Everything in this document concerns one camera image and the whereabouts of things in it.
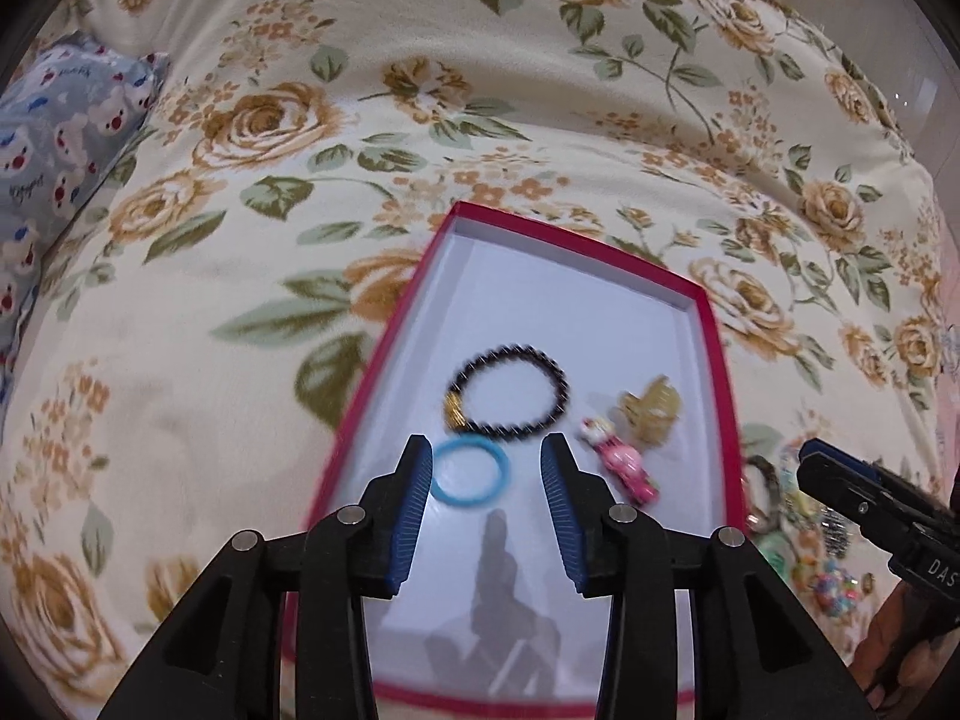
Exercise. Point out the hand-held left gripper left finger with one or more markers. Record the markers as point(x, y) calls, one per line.
point(411, 510)

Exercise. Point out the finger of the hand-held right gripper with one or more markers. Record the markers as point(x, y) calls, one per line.
point(840, 469)

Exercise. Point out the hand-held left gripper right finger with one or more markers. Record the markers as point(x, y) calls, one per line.
point(559, 510)

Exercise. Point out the pile of colourful jewelry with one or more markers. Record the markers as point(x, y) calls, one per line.
point(814, 570)

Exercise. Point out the red box with white inside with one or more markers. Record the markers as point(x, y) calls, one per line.
point(525, 300)

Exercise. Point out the person's right hand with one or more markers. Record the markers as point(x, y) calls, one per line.
point(889, 637)

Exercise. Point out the pink cat figure charm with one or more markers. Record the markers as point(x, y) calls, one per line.
point(622, 465)

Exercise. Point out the yellow translucent hair claw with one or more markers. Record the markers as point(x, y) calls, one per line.
point(652, 409)

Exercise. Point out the floral blanket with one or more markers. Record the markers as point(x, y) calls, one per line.
point(300, 165)

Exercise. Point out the blue printed pillow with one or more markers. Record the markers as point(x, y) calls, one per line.
point(52, 157)

